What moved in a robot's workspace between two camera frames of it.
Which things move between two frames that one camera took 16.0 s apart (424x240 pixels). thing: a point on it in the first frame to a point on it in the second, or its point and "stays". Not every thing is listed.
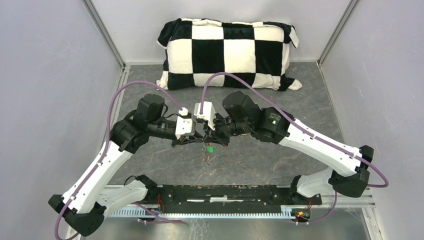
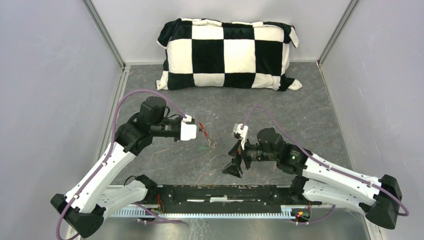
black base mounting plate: [224, 199] stays
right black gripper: [214, 136] to [232, 168]
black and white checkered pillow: [257, 53] stays
